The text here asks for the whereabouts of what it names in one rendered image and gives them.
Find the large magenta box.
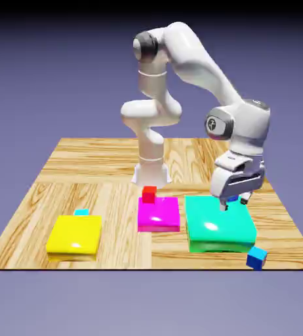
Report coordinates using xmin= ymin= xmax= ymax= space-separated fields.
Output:
xmin=136 ymin=196 xmax=182 ymax=233

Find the large teal box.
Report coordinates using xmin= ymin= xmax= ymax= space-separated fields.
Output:
xmin=184 ymin=194 xmax=258 ymax=255

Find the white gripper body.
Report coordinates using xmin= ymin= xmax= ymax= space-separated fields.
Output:
xmin=210 ymin=159 xmax=267 ymax=205

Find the small red cube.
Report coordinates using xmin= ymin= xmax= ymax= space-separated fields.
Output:
xmin=141 ymin=186 xmax=158 ymax=205

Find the large yellow box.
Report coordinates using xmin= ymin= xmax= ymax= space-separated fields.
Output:
xmin=45 ymin=215 xmax=103 ymax=261

